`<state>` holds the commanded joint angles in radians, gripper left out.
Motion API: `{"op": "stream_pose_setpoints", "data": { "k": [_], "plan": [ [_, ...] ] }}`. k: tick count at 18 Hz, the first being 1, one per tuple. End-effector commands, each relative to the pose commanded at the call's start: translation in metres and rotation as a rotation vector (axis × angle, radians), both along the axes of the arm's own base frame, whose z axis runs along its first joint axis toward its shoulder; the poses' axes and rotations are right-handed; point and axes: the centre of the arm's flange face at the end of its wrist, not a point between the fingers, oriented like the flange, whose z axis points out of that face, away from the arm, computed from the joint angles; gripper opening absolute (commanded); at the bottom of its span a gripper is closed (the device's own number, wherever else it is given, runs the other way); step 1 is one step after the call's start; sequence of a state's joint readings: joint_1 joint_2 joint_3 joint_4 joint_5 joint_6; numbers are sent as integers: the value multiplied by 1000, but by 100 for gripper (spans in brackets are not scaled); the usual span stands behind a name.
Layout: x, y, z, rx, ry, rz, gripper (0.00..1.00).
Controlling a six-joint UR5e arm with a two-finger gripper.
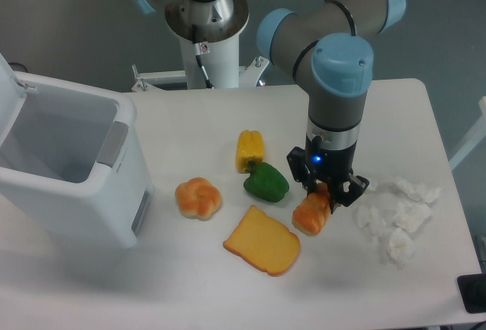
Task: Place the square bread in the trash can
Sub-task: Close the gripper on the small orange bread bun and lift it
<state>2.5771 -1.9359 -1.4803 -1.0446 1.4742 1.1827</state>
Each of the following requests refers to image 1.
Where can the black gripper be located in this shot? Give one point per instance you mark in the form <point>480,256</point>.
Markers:
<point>314,164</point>

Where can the crumpled white tissue middle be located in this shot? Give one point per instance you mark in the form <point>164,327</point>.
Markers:
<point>410,216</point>

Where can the crumpled white tissue bottom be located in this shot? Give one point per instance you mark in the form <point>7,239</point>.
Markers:
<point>400,248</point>

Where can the white trash can lid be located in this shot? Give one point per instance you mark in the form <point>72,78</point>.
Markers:
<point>13,95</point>

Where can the orange knotted bread roll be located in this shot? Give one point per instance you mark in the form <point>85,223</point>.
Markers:
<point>314,211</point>

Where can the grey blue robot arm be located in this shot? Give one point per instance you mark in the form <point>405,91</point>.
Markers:
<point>326,54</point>

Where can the white frame at right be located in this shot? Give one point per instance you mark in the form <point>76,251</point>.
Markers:
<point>470,140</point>

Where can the crumpled white tissue top right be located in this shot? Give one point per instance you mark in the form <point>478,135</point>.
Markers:
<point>420,193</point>

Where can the yellow bell pepper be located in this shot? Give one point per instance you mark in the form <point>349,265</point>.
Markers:
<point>250,151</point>

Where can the round knotted bread roll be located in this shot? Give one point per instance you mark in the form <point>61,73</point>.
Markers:
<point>198,198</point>

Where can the green bell pepper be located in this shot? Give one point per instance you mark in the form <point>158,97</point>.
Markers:
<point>267,183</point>

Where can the black device at edge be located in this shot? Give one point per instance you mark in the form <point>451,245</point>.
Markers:
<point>472,291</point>

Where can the white trash can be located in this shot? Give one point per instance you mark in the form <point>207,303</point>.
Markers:
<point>72,161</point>

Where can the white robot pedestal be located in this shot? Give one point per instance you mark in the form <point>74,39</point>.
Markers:
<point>216,56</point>

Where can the square toast bread slice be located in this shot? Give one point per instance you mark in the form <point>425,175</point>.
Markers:
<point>264,242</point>

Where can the white pedestal base frame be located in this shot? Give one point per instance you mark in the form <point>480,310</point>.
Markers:
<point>198,78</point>

